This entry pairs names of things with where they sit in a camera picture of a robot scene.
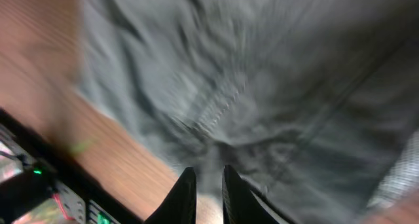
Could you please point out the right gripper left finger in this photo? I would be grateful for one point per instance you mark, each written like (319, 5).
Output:
(179, 206)

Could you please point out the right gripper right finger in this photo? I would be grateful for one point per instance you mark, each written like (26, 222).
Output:
(239, 204)

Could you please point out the grey shorts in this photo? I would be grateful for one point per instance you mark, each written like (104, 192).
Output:
(311, 101)

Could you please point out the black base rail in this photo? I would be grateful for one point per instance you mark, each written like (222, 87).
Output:
(47, 175)

